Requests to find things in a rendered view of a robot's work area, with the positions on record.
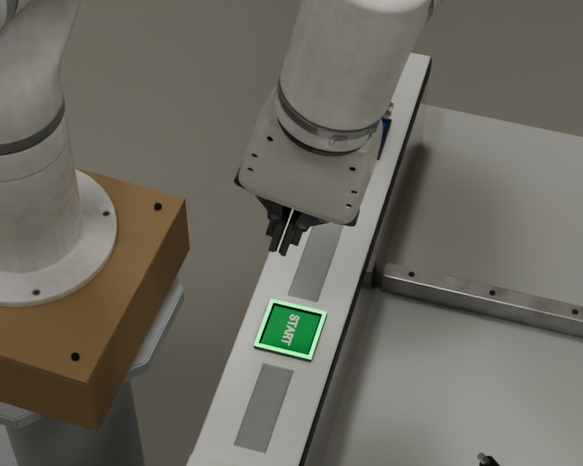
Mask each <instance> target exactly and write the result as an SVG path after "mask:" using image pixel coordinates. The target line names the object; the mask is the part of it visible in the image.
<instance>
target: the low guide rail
mask: <svg viewBox="0 0 583 466"><path fill-rule="evenodd" d="M381 291H382V292H386V293H390V294H394V295H398V296H403V297H406V298H410V299H414V300H421V301H425V302H430V303H434V304H438V305H441V306H446V307H450V308H454V309H458V310H462V311H466V312H471V313H477V314H481V315H486V316H489V317H493V318H498V319H502V320H505V321H509V322H514V323H518V324H521V325H529V326H533V327H537V328H541V329H545V330H549V331H553V332H557V333H561V334H565V335H569V336H573V337H581V338H583V306H578V305H575V304H571V303H566V302H562V301H558V300H551V299H547V298H542V297H539V296H534V295H530V294H526V293H522V292H518V291H514V290H510V289H506V288H498V287H494V286H490V285H486V284H482V283H478V282H474V281H470V280H465V279H462V278H458V277H453V276H446V275H442V274H438V273H433V272H429V271H426V270H421V269H417V268H413V267H409V266H405V265H400V264H394V263H389V262H386V265H385V268H384V271H383V274H382V282H381Z"/></svg>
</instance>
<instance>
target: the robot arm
mask: <svg viewBox="0 0 583 466"><path fill-rule="evenodd" d="M442 1H443V0H302V2H301V5H300V8H299V12H298V15H297V19H296V21H295V24H294V28H293V31H292V35H291V39H290V43H289V46H288V50H287V53H286V56H285V59H284V62H283V66H282V69H281V72H280V75H279V80H278V84H277V85H276V87H275V88H274V89H273V90H272V92H271V93H270V95H269V96H268V97H267V100H266V102H265V103H264V105H263V107H262V110H261V112H260V114H259V117H258V119H257V121H256V123H255V126H254V130H253V133H252V135H251V138H250V140H249V143H248V146H247V148H246V151H245V154H244V157H243V159H242V165H241V166H240V168H239V169H238V171H237V174H236V176H235V179H234V180H233V181H234V183H235V184H236V185H237V186H239V187H241V188H243V189H245V190H247V191H249V192H251V193H253V194H255V196H256V198H257V199H258V200H259V201H260V202H261V203H262V204H263V205H264V207H265V208H266V209H267V218H268V219H269V223H268V227H267V232H266V235H267V236H270V237H272V240H271V243H270V246H269V248H268V250H269V251H271V252H274V251H275V252H277V249H278V246H279V243H280V240H281V238H282V235H283V233H284V230H285V227H286V225H287V222H288V220H289V217H290V214H291V211H292V209H293V212H292V215H291V219H290V222H289V224H288V226H287V229H286V231H285V234H284V237H283V240H282V242H281V245H280V248H279V253H280V255H281V256H284V257H285V256H286V254H287V251H288V249H289V247H290V244H292V245H294V246H297V247H298V245H299V242H300V239H301V237H302V235H303V232H306V231H307V230H308V229H309V227H313V226H318V225H323V224H327V223H329V222H331V223H334V224H339V225H343V226H347V227H354V226H355V225H356V222H357V219H358V216H359V214H360V205H361V203H362V201H363V199H364V196H365V193H366V189H367V187H368V184H369V181H370V179H371V176H372V173H373V170H374V167H375V164H376V162H377V159H378V153H379V149H380V144H381V138H382V120H381V119H382V118H386V119H389V117H390V116H391V113H392V111H393V108H394V103H392V102H391V98H392V96H393V94H394V92H395V89H396V87H397V85H398V82H399V80H400V77H401V76H402V73H403V69H404V67H405V64H406V62H407V59H408V57H409V55H410V53H411V51H412V49H413V46H414V44H415V42H416V40H417V38H418V36H419V34H420V33H421V31H422V30H423V29H424V27H425V26H426V24H427V23H428V21H429V20H430V18H431V17H432V15H433V14H434V13H435V11H436V10H437V9H438V7H439V6H440V4H441V2H442ZM80 3H81V0H0V307H8V308H21V307H32V306H38V305H43V304H47V303H50V302H53V301H56V300H61V299H63V298H65V297H67V296H68V295H70V294H72V293H74V292H76V291H78V290H79V289H81V288H83V287H84V286H85V285H87V284H88V283H90V282H91V281H92V280H93V279H94V278H95V277H96V276H97V275H98V274H99V273H100V272H101V271H102V270H103V268H104V267H105V265H106V264H107V262H108V261H109V259H110V257H111V255H112V252H113V250H114V249H115V245H116V241H117V236H118V221H117V216H116V212H115V208H114V205H113V203H112V202H111V200H110V198H109V196H108V194H107V193H106V192H105V190H104V189H103V188H102V187H101V185H99V184H98V183H97V182H96V181H95V180H93V179H92V178H91V177H89V176H87V175H86V174H84V173H82V172H80V170H77V169H75V165H74V159H73V152H72V146H71V140H70V134H69V127H68V116H67V109H66V104H65V98H64V92H63V85H62V79H61V74H60V63H61V59H62V55H63V53H64V50H65V47H66V44H67V41H68V37H69V35H70V32H71V29H72V26H73V23H74V20H75V18H76V15H77V12H78V9H79V6H80Z"/></svg>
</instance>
